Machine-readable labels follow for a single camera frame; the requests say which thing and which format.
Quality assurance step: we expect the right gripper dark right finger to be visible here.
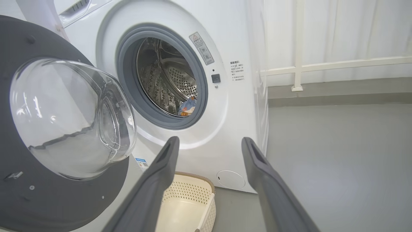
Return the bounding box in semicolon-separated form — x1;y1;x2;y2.
241;137;321;232

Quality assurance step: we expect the cream perforated laundry basket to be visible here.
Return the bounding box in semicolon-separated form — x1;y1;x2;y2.
154;171;217;232

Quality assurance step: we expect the white front-load washing machine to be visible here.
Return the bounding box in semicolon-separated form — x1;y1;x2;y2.
15;0;269;194

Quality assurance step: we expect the white sheer curtain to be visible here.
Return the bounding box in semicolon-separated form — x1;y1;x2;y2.
264;0;412;87

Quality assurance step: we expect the blue energy label sticker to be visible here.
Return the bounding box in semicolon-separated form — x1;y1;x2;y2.
135;157;149;171

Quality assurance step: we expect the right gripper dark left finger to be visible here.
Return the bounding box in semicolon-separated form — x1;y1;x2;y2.
102;136;180;232

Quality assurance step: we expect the blue bear patterned garment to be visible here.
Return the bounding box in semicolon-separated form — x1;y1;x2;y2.
178;96;197;116

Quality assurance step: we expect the grey warning label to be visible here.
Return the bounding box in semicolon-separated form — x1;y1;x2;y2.
189;32;215;65

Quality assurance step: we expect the white metal railing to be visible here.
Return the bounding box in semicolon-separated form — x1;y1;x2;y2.
260;0;412;92

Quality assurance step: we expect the round white filter cover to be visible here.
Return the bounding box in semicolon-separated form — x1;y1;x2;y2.
216;170;246;190

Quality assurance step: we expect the black round glass washer door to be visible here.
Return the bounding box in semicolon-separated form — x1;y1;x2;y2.
0;14;137;232

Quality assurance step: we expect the black text notice sticker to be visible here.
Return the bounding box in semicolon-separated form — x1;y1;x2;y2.
230;61;245;82

